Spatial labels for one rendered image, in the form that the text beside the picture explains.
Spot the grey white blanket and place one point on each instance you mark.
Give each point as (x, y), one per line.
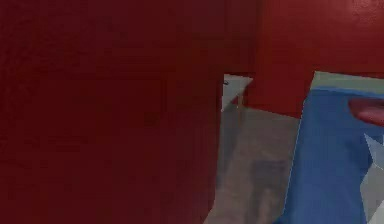
(375, 180)

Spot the grey table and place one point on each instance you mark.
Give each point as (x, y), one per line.
(233, 88)

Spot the red pillow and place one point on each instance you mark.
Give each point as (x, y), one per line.
(368, 111)

